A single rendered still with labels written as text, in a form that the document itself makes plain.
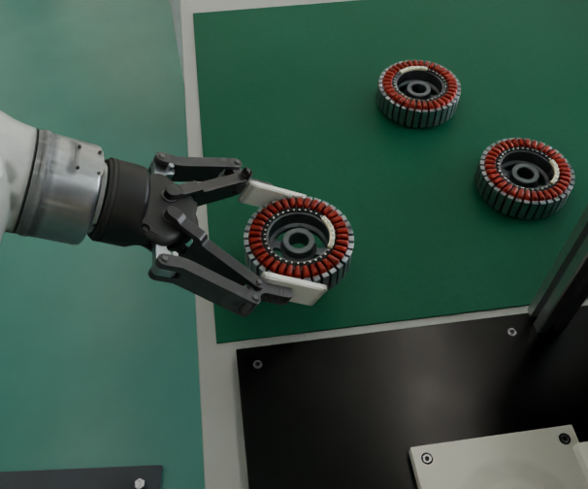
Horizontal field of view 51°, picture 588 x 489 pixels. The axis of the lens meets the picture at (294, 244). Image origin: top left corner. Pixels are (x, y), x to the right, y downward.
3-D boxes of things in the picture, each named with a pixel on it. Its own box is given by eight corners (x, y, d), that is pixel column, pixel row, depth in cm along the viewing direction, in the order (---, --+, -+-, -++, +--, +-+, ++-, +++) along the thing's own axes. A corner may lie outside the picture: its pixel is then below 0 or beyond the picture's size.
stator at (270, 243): (250, 306, 61) (249, 285, 58) (240, 220, 68) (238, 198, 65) (361, 293, 63) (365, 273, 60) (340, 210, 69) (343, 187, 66)
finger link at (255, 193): (238, 202, 66) (237, 197, 66) (294, 216, 69) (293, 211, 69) (250, 183, 64) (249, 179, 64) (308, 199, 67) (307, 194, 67)
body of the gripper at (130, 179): (106, 207, 49) (212, 231, 53) (109, 134, 54) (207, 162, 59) (80, 260, 54) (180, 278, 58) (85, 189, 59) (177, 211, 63)
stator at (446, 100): (468, 124, 85) (473, 103, 82) (388, 135, 83) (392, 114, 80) (441, 74, 91) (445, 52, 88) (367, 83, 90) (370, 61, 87)
